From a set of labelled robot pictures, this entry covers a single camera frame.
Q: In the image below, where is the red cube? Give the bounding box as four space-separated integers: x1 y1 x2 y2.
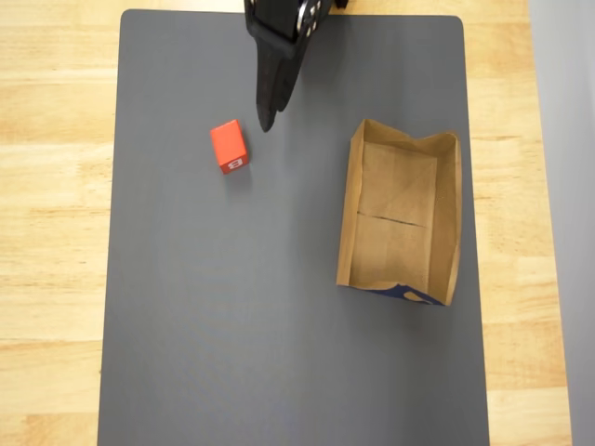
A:
209 118 250 176

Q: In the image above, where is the brown paper box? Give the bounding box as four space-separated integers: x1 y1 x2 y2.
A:
336 118 463 308

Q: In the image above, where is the grey mat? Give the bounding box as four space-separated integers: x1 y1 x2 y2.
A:
96 8 490 446

